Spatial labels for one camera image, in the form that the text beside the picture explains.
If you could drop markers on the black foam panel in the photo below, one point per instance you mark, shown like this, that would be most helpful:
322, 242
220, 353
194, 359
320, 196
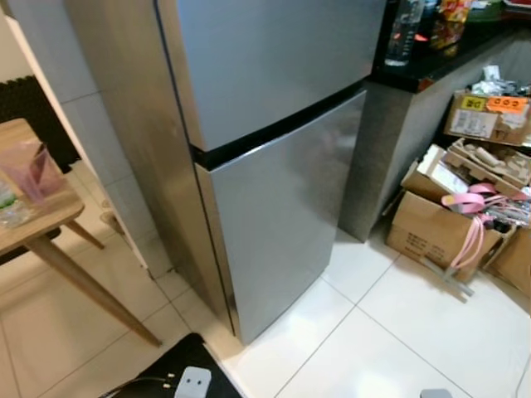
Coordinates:
33, 99

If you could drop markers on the pink translucent cup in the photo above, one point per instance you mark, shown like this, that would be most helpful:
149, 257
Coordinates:
33, 174

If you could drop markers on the clear plastic container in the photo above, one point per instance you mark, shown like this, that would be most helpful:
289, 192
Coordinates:
12, 211

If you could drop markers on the black kitchen countertop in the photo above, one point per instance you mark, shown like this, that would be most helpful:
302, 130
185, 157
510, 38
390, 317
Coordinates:
415, 76

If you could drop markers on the grey counter base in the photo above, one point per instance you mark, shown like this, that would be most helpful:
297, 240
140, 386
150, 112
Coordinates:
390, 149

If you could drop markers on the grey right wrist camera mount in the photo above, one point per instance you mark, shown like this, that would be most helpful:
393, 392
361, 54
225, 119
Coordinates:
436, 394

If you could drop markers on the yellow red snack bag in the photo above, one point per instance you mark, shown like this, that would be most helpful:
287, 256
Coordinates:
452, 10

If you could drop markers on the cardboard insert tray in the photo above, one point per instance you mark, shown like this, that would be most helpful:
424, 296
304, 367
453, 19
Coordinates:
489, 162

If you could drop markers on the printed brown carton box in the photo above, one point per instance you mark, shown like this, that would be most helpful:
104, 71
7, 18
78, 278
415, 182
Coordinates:
427, 236

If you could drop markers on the green plastic bowl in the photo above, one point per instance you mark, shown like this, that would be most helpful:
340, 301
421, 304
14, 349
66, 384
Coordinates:
485, 8

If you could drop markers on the wooden table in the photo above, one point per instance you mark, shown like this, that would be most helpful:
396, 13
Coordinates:
50, 224

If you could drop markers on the cardboard box with orange label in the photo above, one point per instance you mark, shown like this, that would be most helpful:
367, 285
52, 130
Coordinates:
473, 124

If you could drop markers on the red tray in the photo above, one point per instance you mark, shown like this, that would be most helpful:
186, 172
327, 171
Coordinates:
518, 5

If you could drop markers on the silver fridge cabinet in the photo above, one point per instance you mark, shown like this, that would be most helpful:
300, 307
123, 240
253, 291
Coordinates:
141, 124

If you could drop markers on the clear water bottle white lid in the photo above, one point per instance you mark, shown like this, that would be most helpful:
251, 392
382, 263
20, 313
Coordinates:
402, 33

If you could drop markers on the white lidded cardboard box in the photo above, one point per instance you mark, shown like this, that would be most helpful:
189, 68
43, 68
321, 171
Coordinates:
436, 174

